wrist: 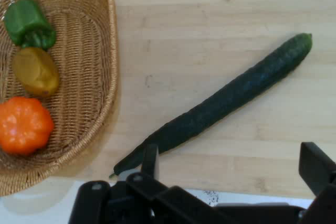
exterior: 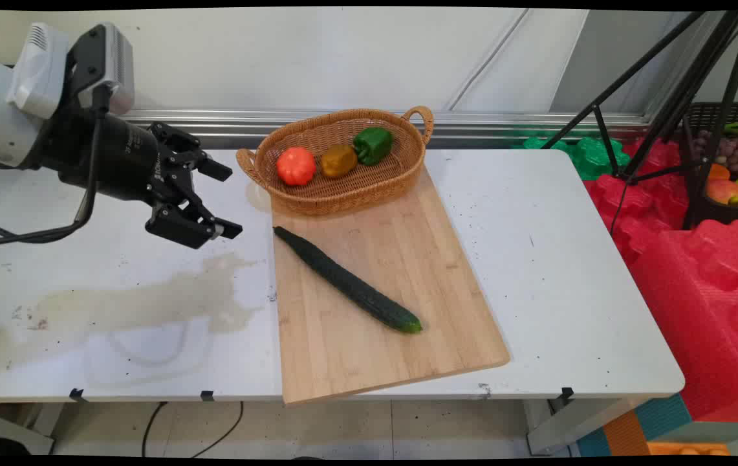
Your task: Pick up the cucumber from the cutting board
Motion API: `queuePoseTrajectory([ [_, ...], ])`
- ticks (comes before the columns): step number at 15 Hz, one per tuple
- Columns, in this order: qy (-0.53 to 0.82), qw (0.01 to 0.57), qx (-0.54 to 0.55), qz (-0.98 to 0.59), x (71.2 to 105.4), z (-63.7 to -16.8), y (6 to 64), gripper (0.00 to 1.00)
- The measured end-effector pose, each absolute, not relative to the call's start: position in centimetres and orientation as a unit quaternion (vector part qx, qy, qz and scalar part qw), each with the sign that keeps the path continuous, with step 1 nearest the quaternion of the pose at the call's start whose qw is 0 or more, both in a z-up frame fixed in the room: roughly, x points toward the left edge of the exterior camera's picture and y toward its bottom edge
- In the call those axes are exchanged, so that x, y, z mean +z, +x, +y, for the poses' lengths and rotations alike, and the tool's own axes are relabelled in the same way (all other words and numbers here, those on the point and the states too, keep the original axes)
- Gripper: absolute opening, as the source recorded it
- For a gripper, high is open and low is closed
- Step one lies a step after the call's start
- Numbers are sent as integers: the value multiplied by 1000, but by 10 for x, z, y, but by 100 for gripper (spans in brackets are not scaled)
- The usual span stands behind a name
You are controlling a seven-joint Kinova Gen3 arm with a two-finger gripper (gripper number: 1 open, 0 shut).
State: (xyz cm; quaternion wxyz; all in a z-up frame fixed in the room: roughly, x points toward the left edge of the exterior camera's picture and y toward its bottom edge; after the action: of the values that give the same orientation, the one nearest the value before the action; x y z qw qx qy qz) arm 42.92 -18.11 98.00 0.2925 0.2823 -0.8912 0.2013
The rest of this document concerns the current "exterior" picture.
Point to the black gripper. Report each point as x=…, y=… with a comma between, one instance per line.
x=110, y=158

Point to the dark green cucumber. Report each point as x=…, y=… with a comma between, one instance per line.
x=349, y=283

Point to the yellow-brown toy bell pepper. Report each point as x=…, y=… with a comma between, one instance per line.
x=339, y=160

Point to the green toy bell pepper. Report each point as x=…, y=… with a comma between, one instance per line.
x=373, y=144

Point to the black table edge clip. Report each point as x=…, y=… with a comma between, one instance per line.
x=566, y=392
x=75, y=393
x=207, y=395

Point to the bamboo cutting board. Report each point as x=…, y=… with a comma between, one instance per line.
x=381, y=304

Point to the grey metal table leg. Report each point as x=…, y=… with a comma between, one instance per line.
x=575, y=424
x=6, y=430

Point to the green foam mat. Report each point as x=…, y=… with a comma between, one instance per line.
x=592, y=158

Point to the small red foam mat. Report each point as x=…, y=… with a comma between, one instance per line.
x=640, y=207

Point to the blue and orange foam mat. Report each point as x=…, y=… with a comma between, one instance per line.
x=634, y=430

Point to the black tripod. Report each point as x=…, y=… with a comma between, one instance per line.
x=698, y=84

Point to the black plastic fruit basket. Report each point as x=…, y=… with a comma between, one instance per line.
x=711, y=210

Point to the orange toy fruit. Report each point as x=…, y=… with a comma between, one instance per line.
x=718, y=172

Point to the large red foam mat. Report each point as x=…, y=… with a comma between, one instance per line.
x=705, y=304

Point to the red-yellow toy mango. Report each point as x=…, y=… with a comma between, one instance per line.
x=724, y=191

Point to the purple toy grapes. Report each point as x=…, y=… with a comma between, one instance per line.
x=737, y=152

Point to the orange foam piece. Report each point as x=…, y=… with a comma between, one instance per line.
x=689, y=448

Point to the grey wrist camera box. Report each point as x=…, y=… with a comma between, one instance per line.
x=113, y=61

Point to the aluminium wall rail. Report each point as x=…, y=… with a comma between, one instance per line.
x=472, y=126

